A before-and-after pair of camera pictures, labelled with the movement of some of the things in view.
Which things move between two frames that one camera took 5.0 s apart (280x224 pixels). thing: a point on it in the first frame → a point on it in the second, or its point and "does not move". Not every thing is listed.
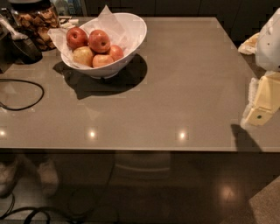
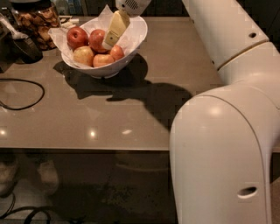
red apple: [76, 37] does not move
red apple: [99, 41] does not move
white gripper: [269, 46] → [132, 5]
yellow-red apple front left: [83, 55] does not move
